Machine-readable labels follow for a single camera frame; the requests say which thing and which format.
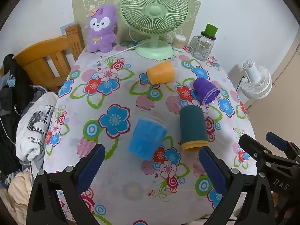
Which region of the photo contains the floral tablecloth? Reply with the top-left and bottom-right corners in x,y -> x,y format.
43,41 -> 257,225

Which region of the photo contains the blue plastic cup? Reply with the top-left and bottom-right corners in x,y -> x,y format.
128,115 -> 169,161

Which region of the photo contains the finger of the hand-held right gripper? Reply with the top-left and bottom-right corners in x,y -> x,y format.
238,134 -> 300,172
266,132 -> 300,160

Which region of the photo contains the glass mug green lid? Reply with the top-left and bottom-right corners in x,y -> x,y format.
190,23 -> 218,62

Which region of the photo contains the purple plush toy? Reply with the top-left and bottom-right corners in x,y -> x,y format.
87,5 -> 118,53

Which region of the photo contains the orange plastic cup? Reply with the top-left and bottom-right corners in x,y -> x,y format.
147,61 -> 176,85

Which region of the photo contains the white fan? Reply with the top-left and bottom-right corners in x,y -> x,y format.
237,60 -> 273,100

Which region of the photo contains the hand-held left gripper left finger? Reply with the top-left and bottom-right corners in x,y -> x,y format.
26,143 -> 106,225

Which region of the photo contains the blue patterned paper strip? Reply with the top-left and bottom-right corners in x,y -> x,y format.
60,22 -> 76,34

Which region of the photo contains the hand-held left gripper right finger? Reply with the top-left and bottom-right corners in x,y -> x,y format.
198,146 -> 276,225

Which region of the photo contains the green desk fan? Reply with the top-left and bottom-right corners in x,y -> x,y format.
119,0 -> 191,60

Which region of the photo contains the white fan cable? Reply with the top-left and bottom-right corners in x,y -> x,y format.
110,40 -> 151,58

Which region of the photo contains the black fan cable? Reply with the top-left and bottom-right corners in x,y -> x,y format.
235,75 -> 246,92

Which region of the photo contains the dark teal cup yellow rim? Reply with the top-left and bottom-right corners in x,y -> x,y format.
179,105 -> 209,153

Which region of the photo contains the wooden chair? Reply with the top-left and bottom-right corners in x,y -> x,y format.
13,24 -> 85,92

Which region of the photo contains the purple plastic cup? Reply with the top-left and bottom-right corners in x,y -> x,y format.
193,76 -> 222,106

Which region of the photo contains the black clothing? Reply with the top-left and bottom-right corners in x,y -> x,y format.
0,54 -> 35,176

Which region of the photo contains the white printed shirt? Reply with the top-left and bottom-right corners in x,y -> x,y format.
16,91 -> 59,170

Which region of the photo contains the cotton swab container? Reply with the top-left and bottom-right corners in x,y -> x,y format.
172,34 -> 187,51

